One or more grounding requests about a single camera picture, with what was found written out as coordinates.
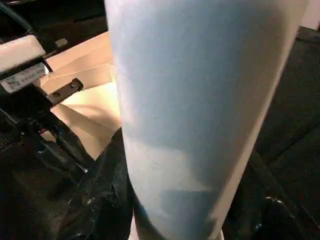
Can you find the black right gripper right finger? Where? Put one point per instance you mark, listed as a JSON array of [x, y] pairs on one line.
[[270, 225]]

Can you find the black work mat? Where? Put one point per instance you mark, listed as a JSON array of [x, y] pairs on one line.
[[287, 100]]

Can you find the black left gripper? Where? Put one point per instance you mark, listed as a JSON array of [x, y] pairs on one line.
[[25, 117]]

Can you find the white plastic table leg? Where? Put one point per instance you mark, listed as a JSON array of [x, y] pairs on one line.
[[200, 100]]

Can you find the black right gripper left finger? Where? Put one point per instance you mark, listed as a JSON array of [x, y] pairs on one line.
[[112, 200]]

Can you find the white plastic table top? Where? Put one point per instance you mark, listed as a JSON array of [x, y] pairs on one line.
[[87, 117]]

